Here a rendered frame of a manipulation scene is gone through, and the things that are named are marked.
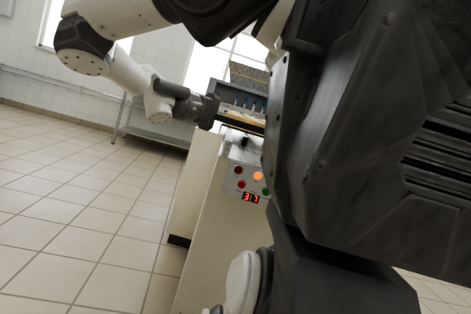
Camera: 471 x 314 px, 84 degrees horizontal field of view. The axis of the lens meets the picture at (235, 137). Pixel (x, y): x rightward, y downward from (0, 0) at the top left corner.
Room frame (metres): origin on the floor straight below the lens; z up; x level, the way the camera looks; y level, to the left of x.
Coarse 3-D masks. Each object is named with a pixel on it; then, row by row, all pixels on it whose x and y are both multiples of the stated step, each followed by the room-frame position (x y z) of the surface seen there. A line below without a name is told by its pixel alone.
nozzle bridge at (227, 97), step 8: (216, 80) 1.71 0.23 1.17; (208, 88) 1.70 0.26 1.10; (216, 88) 1.79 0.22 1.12; (224, 88) 1.79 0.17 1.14; (232, 88) 1.80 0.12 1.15; (240, 88) 1.71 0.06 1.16; (248, 88) 1.72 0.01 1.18; (224, 96) 1.79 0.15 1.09; (232, 96) 1.80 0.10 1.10; (240, 96) 1.80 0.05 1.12; (256, 96) 1.80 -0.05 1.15; (264, 96) 1.72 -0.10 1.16; (224, 104) 1.74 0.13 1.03; (232, 104) 1.80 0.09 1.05; (240, 104) 1.80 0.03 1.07; (248, 104) 1.80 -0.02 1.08; (256, 104) 1.80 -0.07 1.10; (248, 112) 1.75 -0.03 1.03; (256, 112) 1.76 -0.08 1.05; (264, 112) 1.81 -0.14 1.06
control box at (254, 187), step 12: (228, 168) 1.00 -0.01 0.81; (252, 168) 1.00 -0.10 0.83; (228, 180) 1.00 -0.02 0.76; (240, 180) 1.00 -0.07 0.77; (252, 180) 1.00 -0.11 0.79; (264, 180) 1.00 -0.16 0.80; (228, 192) 1.00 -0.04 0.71; (240, 192) 1.00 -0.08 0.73; (252, 192) 1.00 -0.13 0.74; (264, 204) 1.00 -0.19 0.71
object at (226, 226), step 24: (240, 144) 1.50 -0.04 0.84; (216, 168) 1.03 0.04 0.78; (216, 192) 1.02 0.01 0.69; (216, 216) 1.03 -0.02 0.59; (240, 216) 1.03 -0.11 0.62; (264, 216) 1.04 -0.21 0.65; (192, 240) 1.04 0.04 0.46; (216, 240) 1.03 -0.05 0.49; (240, 240) 1.03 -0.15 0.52; (264, 240) 1.04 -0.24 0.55; (192, 264) 1.02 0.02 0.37; (216, 264) 1.03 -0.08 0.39; (192, 288) 1.03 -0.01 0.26; (216, 288) 1.03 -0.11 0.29; (192, 312) 1.03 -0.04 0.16
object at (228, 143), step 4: (228, 128) 1.64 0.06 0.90; (228, 132) 1.38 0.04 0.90; (228, 136) 1.22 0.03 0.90; (224, 140) 1.28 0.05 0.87; (228, 140) 1.07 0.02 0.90; (224, 144) 0.99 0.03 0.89; (228, 144) 0.99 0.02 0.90; (232, 144) 0.99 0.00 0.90; (224, 148) 0.99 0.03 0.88; (228, 148) 0.99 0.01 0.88; (224, 152) 0.99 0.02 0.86; (228, 152) 1.00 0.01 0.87; (224, 156) 0.99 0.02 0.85
